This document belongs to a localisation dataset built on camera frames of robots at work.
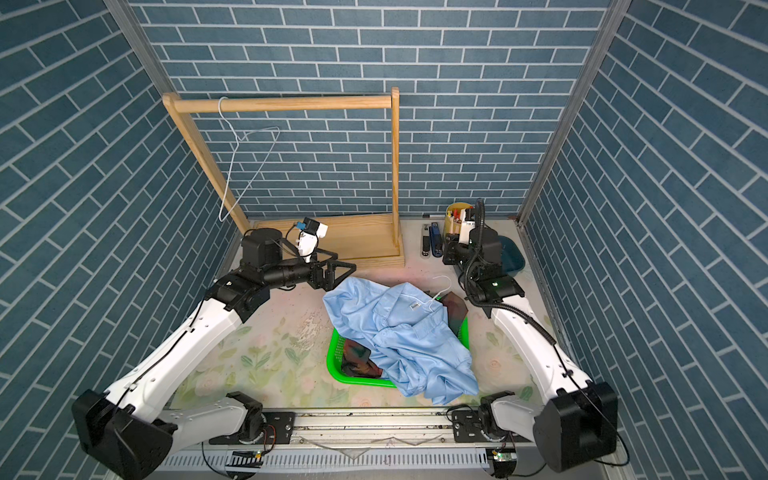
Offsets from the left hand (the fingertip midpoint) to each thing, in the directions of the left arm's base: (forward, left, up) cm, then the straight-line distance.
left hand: (352, 264), depth 70 cm
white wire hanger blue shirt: (0, -20, -17) cm, 26 cm away
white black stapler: (+30, -22, -25) cm, 45 cm away
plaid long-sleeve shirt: (-14, 0, -20) cm, 25 cm away
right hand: (+11, -26, -2) cm, 28 cm away
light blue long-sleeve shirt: (-9, -13, -15) cm, 22 cm away
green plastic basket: (-15, +5, -23) cm, 28 cm away
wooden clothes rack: (+32, -1, -28) cm, 42 cm away
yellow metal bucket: (+34, -31, -16) cm, 49 cm away
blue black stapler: (+32, -26, -27) cm, 49 cm away
